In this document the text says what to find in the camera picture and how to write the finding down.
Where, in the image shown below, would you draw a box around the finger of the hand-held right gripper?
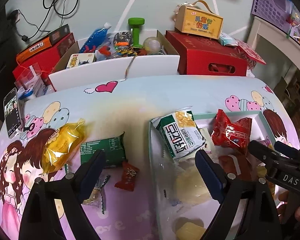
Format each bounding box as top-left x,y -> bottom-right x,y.
274,141 -> 300,163
248,140 -> 283,167

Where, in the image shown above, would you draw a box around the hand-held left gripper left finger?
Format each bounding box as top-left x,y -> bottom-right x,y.
19,149 -> 106,240

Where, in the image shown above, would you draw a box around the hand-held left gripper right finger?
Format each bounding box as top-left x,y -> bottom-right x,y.
195,150 -> 283,240

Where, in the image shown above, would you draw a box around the small candy with teal edges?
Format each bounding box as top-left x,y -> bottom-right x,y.
82,175 -> 111,214

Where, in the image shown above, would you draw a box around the clear packet of pale pastry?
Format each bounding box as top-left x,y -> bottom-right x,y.
174,166 -> 217,207

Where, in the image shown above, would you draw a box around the red brown snack packet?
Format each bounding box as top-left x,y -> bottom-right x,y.
219,154 -> 253,181

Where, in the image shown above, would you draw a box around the dark green snack packet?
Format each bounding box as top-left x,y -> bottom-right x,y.
80,132 -> 128,168

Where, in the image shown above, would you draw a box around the cream snack packet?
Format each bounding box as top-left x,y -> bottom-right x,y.
199,127 -> 219,161

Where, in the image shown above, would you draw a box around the small red candy packet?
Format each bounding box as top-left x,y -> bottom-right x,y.
114,161 -> 140,192

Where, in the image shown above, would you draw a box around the red heart print snack packet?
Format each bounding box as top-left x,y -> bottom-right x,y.
211,109 -> 253,155

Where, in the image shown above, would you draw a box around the yellow transparent snack packet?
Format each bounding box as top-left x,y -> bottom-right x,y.
44,120 -> 87,173

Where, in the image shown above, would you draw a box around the clear plastic tray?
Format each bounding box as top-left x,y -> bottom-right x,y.
149,110 -> 278,240

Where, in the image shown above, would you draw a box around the green and white snack packet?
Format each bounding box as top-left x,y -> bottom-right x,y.
151,106 -> 207,160

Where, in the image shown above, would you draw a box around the yellow cake clear packet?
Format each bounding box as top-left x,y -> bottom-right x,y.
176,221 -> 207,240

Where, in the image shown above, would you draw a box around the brown cardboard box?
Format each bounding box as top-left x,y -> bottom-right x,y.
275,76 -> 298,105

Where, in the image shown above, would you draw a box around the cartoon printed blanket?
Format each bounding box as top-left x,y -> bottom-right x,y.
0,76 -> 300,240

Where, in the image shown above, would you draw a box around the pink and red patterned box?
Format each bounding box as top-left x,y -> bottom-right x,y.
236,40 -> 267,70

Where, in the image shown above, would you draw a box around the smartphone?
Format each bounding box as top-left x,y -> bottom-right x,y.
4,87 -> 23,139

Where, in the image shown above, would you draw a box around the blue and white small pack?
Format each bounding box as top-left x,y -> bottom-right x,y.
17,90 -> 36,102

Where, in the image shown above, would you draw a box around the white desk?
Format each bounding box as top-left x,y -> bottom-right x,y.
246,15 -> 300,80

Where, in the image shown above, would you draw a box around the clear plastic box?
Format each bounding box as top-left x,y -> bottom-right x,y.
14,62 -> 50,98

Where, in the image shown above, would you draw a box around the small white and yellow box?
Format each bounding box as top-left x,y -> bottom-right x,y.
66,53 -> 95,69

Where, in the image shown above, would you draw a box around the light blue tissue pack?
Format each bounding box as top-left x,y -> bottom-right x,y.
219,32 -> 238,46

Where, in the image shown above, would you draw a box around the large red gift box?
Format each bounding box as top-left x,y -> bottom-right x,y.
165,30 -> 248,77

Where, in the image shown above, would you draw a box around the colourful small toys row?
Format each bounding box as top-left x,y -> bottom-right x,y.
286,5 -> 300,53

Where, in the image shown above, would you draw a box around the white cardboard box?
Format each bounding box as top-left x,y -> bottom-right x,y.
49,29 -> 180,92

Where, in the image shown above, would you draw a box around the red cardboard box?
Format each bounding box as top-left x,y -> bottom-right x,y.
12,32 -> 75,86

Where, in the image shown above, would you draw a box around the red plastic toy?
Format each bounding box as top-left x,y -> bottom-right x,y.
99,45 -> 113,56

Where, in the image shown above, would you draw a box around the blue bottle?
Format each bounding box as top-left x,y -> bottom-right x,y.
79,22 -> 112,53

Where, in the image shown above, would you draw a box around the dark patterned pouch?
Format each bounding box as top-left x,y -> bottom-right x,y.
114,31 -> 134,53

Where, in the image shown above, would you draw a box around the orange flat box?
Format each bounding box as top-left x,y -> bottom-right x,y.
16,37 -> 52,63

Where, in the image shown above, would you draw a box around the clear plastic ball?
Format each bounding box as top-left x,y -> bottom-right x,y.
143,37 -> 162,54

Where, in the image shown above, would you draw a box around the dark flat box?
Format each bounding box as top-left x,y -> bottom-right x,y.
49,24 -> 70,45

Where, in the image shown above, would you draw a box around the purple perforated file basket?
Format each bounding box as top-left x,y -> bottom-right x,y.
251,0 -> 294,30

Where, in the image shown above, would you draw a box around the green dumbbell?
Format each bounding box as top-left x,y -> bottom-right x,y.
128,17 -> 145,48

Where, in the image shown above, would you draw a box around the braided string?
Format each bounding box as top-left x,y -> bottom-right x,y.
124,54 -> 138,81

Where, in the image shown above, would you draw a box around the yellow wooden box with handle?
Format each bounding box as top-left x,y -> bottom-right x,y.
174,0 -> 224,40

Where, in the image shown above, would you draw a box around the black cables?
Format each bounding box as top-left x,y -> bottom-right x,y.
15,0 -> 79,42

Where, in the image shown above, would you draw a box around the wall power adapter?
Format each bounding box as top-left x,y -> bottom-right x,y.
6,9 -> 22,22

